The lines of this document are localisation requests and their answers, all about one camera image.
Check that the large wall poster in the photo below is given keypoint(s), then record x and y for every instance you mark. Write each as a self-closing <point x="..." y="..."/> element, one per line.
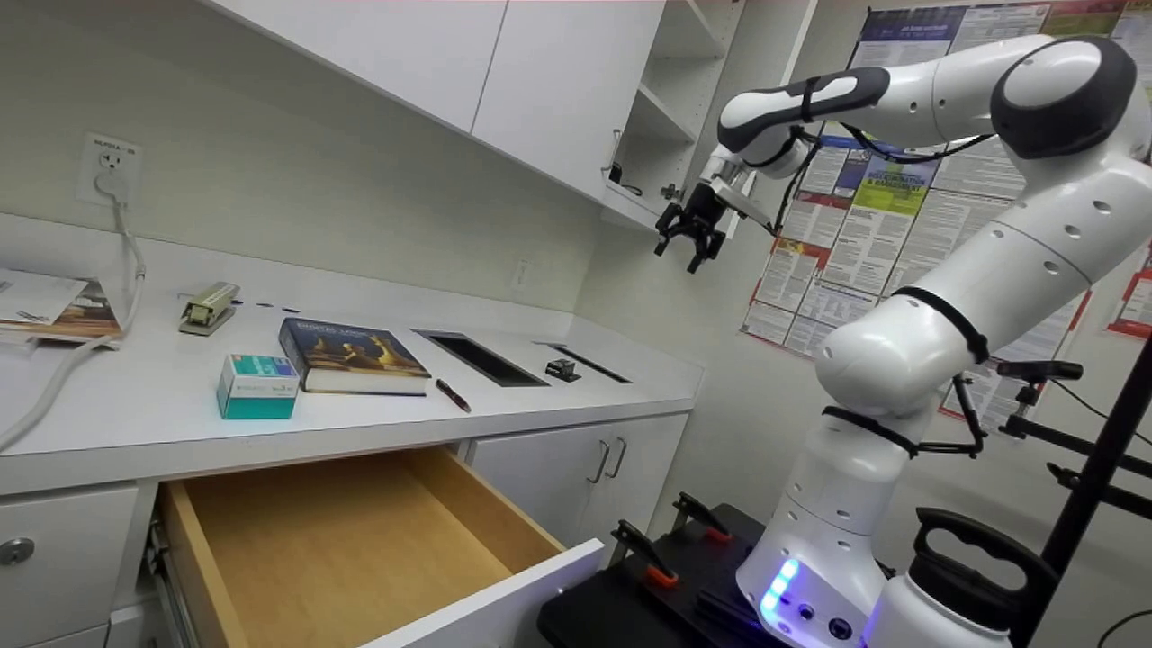
<point x="864" y="234"/>

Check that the stack of papers and magazines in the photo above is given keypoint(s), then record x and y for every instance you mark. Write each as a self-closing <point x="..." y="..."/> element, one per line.
<point x="54" y="310"/>

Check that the red bordered wall poster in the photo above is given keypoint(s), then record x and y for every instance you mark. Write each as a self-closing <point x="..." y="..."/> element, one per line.
<point x="1136" y="306"/>

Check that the white upper cabinet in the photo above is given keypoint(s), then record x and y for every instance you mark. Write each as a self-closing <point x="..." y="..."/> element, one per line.
<point x="540" y="81"/>

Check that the wall socket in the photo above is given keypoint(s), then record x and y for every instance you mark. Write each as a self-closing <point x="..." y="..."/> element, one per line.
<point x="108" y="169"/>

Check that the small black clip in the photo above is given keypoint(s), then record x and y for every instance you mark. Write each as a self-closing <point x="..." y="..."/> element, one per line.
<point x="562" y="369"/>

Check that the wide upper cabinet door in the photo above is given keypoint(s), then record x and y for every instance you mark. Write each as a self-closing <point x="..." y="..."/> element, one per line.
<point x="387" y="45"/>

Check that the camera on mount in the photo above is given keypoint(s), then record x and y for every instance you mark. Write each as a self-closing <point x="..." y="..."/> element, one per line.
<point x="1089" y="477"/>

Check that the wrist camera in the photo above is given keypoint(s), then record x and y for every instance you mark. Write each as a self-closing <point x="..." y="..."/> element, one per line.
<point x="749" y="207"/>

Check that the black clamp with orange tips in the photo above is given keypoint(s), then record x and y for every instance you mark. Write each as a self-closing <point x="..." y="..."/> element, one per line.
<point x="644" y="551"/>
<point x="702" y="517"/>

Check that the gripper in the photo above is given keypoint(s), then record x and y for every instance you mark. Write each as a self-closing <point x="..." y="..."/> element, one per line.
<point x="702" y="209"/>

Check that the narrow upper cabinet door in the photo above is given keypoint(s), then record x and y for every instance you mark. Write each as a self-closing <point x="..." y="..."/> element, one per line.
<point x="567" y="90"/>

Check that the dark red pen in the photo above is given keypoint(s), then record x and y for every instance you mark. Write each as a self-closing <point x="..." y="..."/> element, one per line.
<point x="453" y="395"/>

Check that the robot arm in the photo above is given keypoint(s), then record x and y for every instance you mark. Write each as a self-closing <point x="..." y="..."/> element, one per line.
<point x="972" y="270"/>

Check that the white lower cabinet door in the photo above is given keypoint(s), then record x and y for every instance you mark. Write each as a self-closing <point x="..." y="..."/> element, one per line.
<point x="643" y="468"/>
<point x="540" y="477"/>

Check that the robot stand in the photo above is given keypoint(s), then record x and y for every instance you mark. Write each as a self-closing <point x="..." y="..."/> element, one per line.
<point x="621" y="603"/>

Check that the white drawer with lock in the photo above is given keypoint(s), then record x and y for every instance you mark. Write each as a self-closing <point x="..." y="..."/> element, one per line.
<point x="63" y="567"/>

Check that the dark hardcover book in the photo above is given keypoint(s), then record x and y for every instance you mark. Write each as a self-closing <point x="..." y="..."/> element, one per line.
<point x="353" y="355"/>

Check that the teal and white box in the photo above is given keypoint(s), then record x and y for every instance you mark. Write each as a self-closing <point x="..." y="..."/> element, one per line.
<point x="257" y="387"/>

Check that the open wooden drawer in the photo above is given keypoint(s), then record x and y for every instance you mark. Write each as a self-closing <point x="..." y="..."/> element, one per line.
<point x="360" y="549"/>

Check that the beige stapler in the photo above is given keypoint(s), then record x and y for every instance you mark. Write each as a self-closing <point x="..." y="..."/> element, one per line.
<point x="209" y="308"/>

